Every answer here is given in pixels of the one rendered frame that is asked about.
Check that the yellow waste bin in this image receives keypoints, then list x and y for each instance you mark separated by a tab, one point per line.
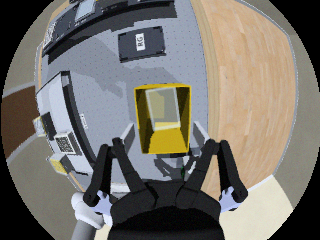
175	140

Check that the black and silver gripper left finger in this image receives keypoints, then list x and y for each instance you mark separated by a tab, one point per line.
97	195

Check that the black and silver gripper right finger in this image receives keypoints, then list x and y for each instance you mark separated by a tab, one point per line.
233	191

